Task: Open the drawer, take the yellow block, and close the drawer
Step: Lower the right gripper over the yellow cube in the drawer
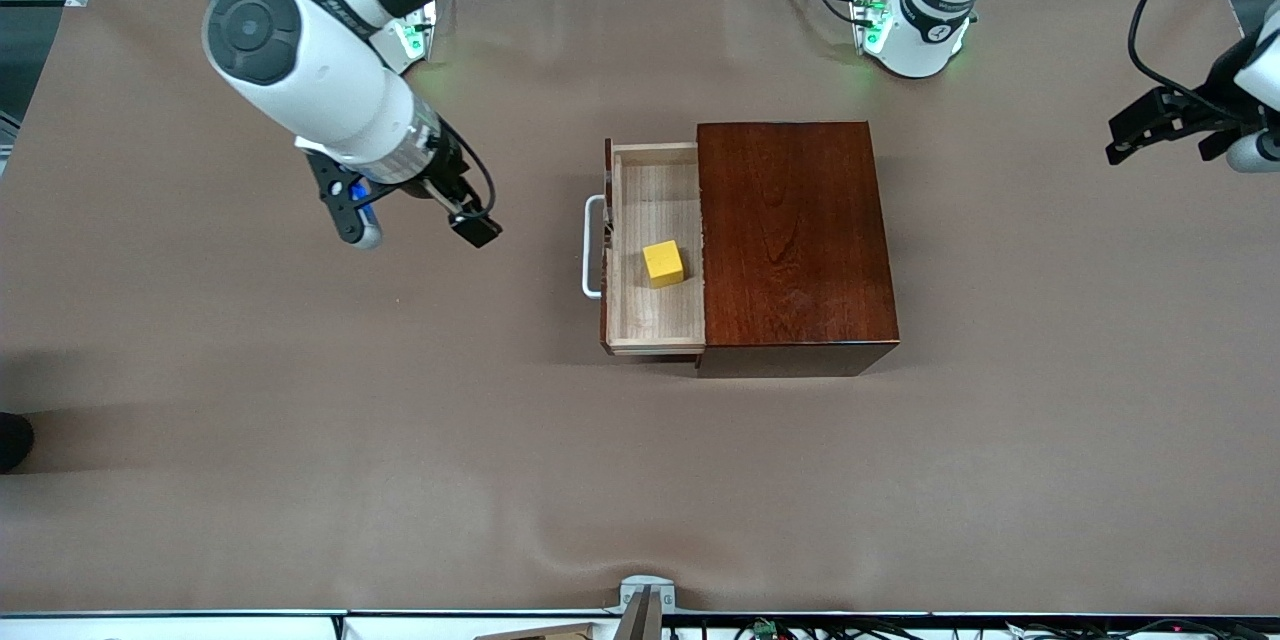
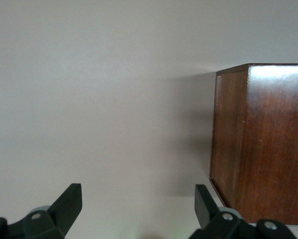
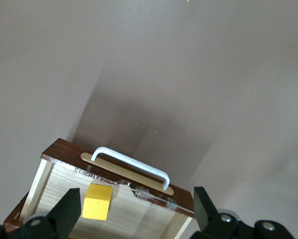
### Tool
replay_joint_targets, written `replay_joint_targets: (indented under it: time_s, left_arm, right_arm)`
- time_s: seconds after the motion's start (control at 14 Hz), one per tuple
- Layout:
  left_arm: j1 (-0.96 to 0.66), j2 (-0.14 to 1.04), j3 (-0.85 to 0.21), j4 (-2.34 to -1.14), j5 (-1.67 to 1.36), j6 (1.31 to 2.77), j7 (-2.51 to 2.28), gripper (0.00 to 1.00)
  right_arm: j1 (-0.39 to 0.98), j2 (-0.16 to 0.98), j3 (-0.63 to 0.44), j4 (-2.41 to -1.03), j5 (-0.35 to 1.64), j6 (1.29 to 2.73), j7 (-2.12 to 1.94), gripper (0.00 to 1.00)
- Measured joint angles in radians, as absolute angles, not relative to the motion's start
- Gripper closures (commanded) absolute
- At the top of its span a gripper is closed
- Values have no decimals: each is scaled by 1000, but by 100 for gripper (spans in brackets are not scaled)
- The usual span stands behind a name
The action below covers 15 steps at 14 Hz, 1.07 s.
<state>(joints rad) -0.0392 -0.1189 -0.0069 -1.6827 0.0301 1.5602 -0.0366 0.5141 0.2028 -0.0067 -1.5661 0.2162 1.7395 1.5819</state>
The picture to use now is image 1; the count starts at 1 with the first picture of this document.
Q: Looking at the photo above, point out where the grey metal clamp bracket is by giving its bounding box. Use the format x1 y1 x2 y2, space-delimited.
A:
604 575 678 640

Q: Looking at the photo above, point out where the large table cover sheet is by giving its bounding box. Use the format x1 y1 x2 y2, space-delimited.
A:
0 0 1280 617

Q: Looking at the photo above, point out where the black rounded object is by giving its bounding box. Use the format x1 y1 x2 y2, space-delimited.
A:
0 412 35 474

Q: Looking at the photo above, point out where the light wooden drawer white handle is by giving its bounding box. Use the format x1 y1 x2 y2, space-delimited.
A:
582 137 709 359

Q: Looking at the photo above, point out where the dark wooden drawer cabinet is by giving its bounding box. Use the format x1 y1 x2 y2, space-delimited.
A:
696 121 901 379

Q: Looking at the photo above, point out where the yellow block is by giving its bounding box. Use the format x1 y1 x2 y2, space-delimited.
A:
641 239 687 290

